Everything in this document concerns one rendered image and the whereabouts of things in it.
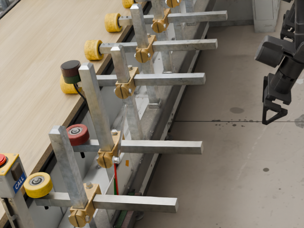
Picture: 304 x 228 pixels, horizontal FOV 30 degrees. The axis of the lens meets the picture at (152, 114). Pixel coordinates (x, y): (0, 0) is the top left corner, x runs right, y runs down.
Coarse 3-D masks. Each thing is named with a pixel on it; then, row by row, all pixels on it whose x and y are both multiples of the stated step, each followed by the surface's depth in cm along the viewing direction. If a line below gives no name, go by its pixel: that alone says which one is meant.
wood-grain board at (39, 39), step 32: (32, 0) 299; (64, 0) 291; (96, 0) 283; (0, 32) 270; (32, 32) 263; (64, 32) 256; (96, 32) 250; (0, 64) 239; (32, 64) 234; (96, 64) 224; (0, 96) 215; (32, 96) 211; (64, 96) 207; (0, 128) 196; (32, 128) 192; (32, 160) 176; (0, 224) 156
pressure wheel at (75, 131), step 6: (72, 126) 188; (78, 126) 187; (84, 126) 186; (72, 132) 185; (78, 132) 185; (84, 132) 183; (72, 138) 182; (78, 138) 182; (84, 138) 184; (72, 144) 184; (78, 144) 183; (84, 156) 190
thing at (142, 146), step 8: (88, 144) 185; (96, 144) 185; (128, 144) 181; (136, 144) 181; (144, 144) 180; (152, 144) 179; (160, 144) 178; (168, 144) 178; (176, 144) 177; (184, 144) 176; (192, 144) 176; (200, 144) 175; (120, 152) 184; (128, 152) 183; (136, 152) 182; (144, 152) 181; (152, 152) 180; (160, 152) 179; (168, 152) 178; (176, 152) 178; (184, 152) 177; (192, 152) 176; (200, 152) 175
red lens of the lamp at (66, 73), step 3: (60, 66) 166; (78, 66) 164; (63, 69) 164; (69, 69) 163; (72, 69) 163; (75, 69) 164; (63, 72) 164; (66, 72) 164; (69, 72) 164; (72, 72) 164; (75, 72) 164; (78, 72) 165; (63, 75) 165; (66, 75) 164; (69, 75) 164; (72, 75) 164
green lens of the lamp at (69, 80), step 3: (78, 75) 165; (63, 78) 167; (66, 78) 165; (69, 78) 165; (72, 78) 165; (75, 78) 165; (78, 78) 165; (66, 81) 166; (69, 81) 165; (72, 81) 165; (75, 81) 165; (78, 81) 166
